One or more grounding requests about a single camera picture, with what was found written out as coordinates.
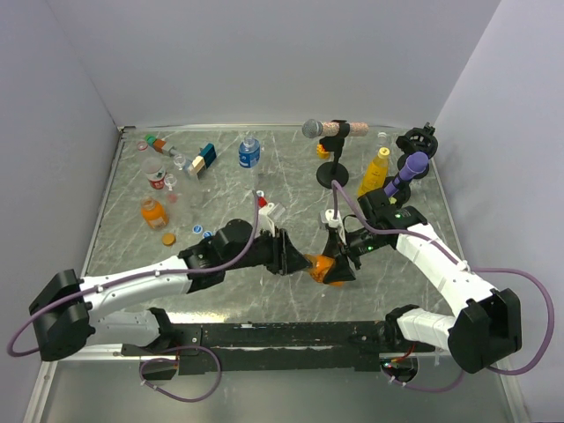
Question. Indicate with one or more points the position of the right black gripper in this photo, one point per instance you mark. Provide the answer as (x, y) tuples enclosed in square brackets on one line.
[(341, 270)]

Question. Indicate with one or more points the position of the tall yellow juice bottle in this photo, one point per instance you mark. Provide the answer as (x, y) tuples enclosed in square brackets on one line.
[(376, 173)]

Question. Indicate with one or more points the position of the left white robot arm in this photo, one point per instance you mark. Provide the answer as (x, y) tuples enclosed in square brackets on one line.
[(71, 313)]

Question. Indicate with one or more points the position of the open orange juice bottle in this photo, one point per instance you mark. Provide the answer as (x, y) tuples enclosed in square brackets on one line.
[(154, 213)]

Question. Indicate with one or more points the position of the red label clear bottle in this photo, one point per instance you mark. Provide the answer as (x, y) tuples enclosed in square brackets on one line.
[(155, 172)]

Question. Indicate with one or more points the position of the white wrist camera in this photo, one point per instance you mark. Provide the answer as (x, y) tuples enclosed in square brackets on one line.
[(269, 215), (330, 218)]

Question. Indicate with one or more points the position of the yellow toy brick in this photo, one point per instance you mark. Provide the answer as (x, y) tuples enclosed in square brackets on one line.
[(321, 152)]

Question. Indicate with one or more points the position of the colourful block stack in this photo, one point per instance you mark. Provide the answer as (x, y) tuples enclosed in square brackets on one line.
[(161, 146)]

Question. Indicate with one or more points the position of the clear small cup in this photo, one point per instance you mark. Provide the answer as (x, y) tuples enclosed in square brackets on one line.
[(170, 182), (180, 161)]

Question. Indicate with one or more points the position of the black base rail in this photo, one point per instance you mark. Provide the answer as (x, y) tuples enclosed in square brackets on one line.
[(279, 346)]

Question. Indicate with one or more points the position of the pink glitter microphone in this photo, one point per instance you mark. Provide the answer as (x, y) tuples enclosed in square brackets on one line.
[(313, 128)]

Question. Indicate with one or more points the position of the blue and wood block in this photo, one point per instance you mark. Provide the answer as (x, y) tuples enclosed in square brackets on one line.
[(202, 161)]

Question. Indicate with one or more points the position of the orange bottle cap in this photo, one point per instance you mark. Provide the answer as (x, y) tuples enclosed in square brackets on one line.
[(168, 239)]

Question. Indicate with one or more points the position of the small orange juice bottle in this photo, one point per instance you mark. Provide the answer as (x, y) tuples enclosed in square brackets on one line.
[(320, 266)]

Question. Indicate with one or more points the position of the clear bottle at back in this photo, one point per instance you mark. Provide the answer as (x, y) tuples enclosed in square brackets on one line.
[(383, 139)]

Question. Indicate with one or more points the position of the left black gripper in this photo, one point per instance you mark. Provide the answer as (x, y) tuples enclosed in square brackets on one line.
[(285, 258)]

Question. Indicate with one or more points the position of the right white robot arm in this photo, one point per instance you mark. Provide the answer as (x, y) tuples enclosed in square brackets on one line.
[(484, 325)]

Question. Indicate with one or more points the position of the black round holder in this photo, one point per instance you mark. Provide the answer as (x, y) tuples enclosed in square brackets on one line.
[(417, 140)]

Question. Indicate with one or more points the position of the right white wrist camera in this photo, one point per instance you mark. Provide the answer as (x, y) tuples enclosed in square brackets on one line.
[(330, 218)]

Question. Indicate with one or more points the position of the purple microphone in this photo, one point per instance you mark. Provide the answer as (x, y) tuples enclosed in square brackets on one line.
[(414, 165)]

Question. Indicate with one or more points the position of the blue label water bottle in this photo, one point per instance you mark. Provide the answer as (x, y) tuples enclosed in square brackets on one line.
[(249, 152)]

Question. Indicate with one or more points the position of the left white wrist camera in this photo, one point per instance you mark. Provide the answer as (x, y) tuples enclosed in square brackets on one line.
[(269, 215)]

